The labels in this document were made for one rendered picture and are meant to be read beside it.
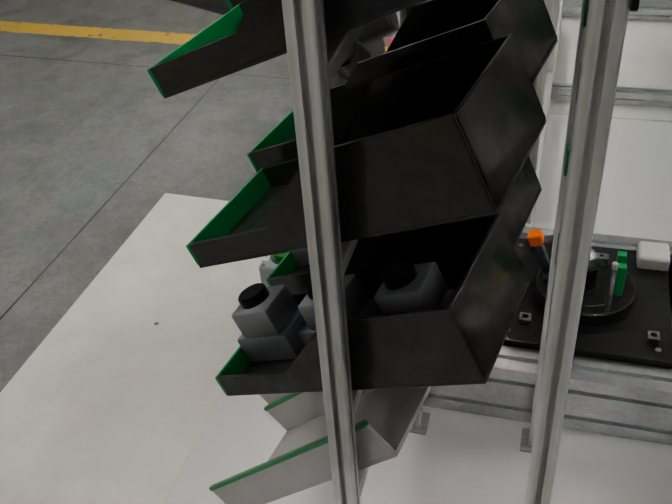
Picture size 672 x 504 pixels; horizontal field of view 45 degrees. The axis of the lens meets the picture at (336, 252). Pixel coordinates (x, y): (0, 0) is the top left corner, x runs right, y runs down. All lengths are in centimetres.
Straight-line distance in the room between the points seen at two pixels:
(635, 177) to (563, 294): 119
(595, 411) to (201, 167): 255
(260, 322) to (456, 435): 48
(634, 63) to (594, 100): 172
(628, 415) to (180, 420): 63
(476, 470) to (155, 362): 53
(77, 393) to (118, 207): 205
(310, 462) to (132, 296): 74
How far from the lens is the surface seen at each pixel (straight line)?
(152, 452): 123
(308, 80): 51
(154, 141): 375
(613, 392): 116
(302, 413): 99
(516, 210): 80
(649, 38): 236
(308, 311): 74
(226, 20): 70
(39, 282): 306
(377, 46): 132
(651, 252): 133
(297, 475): 85
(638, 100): 201
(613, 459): 120
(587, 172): 52
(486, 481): 115
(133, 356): 137
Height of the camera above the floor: 178
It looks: 38 degrees down
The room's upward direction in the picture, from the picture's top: 5 degrees counter-clockwise
